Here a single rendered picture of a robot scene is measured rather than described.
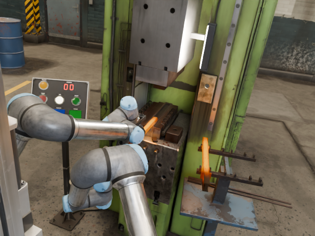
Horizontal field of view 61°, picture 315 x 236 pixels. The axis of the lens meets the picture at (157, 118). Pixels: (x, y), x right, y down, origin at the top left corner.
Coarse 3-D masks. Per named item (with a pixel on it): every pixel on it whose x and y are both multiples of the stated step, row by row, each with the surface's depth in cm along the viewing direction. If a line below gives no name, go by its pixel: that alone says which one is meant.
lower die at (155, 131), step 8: (152, 104) 205; (160, 104) 204; (144, 112) 191; (152, 112) 190; (168, 112) 193; (176, 112) 205; (144, 120) 177; (160, 120) 180; (152, 128) 171; (160, 128) 170; (152, 136) 174; (160, 136) 174
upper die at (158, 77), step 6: (138, 66) 158; (144, 66) 157; (138, 72) 159; (144, 72) 158; (150, 72) 157; (156, 72) 156; (162, 72) 154; (168, 72) 153; (180, 72) 184; (138, 78) 161; (144, 78) 160; (150, 78) 158; (156, 78) 157; (162, 78) 156; (168, 78) 156; (174, 78) 171; (156, 84) 159; (162, 84) 157; (168, 84) 160
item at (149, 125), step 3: (153, 117) 179; (156, 117) 180; (150, 120) 174; (153, 120) 175; (156, 120) 178; (147, 123) 170; (150, 123) 171; (153, 123) 173; (144, 126) 166; (147, 126) 166; (150, 126) 169; (144, 129) 162; (147, 129) 163
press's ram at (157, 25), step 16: (144, 0) 142; (160, 0) 140; (176, 0) 137; (192, 0) 144; (144, 16) 146; (160, 16) 143; (176, 16) 140; (192, 16) 153; (144, 32) 149; (160, 32) 146; (176, 32) 143; (192, 32) 162; (144, 48) 153; (160, 48) 150; (176, 48) 147; (192, 48) 176; (144, 64) 156; (160, 64) 153; (176, 64) 150
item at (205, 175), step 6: (204, 138) 156; (204, 144) 149; (204, 150) 144; (204, 156) 138; (204, 162) 133; (204, 168) 129; (204, 174) 123; (210, 174) 124; (204, 180) 119; (204, 186) 119
